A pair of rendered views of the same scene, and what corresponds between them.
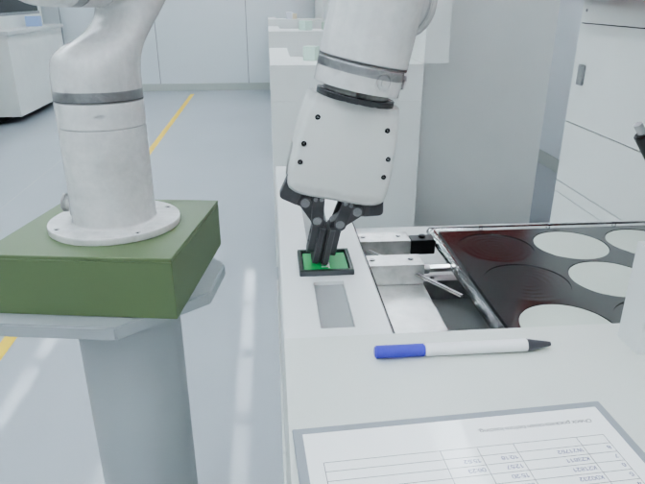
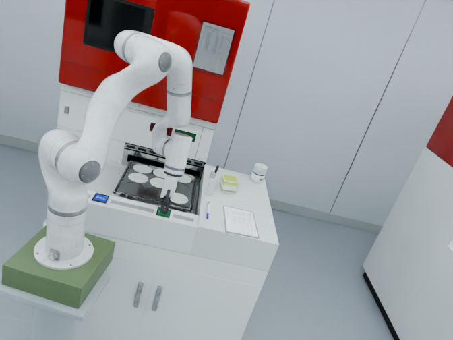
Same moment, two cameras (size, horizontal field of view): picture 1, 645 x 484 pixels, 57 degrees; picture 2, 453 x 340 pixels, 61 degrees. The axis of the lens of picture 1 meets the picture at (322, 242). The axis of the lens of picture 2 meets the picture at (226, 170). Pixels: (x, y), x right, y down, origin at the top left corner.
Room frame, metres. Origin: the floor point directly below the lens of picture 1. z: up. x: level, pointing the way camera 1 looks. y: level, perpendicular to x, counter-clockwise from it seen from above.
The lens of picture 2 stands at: (0.43, 1.36, 1.83)
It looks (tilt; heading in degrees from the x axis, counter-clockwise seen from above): 24 degrees down; 268
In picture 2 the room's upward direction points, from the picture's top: 17 degrees clockwise
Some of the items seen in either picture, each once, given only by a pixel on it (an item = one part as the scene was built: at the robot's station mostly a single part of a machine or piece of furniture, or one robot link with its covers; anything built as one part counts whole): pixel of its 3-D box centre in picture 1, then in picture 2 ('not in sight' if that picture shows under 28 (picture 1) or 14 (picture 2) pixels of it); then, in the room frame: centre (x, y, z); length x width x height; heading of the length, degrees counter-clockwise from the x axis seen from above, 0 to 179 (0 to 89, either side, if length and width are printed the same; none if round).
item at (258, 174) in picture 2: not in sight; (259, 173); (0.18, -0.56, 1.01); 0.07 x 0.07 x 0.10
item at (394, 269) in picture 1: (391, 269); not in sight; (0.70, -0.09, 0.89); 0.08 x 0.03 x 0.03; 95
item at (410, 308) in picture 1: (402, 318); not in sight; (0.63, -0.10, 0.87); 0.36 x 0.08 x 0.03; 5
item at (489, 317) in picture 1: (468, 286); (153, 201); (0.65, -0.18, 0.90); 0.38 x 0.01 x 0.01; 5
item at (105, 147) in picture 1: (107, 163); (65, 229); (0.85, 0.31, 1.00); 0.19 x 0.19 x 0.18
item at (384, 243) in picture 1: (380, 245); not in sight; (0.78, -0.08, 0.89); 0.08 x 0.03 x 0.03; 95
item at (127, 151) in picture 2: not in sight; (162, 165); (0.70, -0.57, 0.89); 0.44 x 0.02 x 0.10; 5
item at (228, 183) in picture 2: not in sight; (228, 183); (0.33, -0.36, 1.00); 0.07 x 0.07 x 0.07; 14
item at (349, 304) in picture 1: (315, 273); (130, 220); (0.70, 0.01, 0.89); 0.55 x 0.09 x 0.14; 5
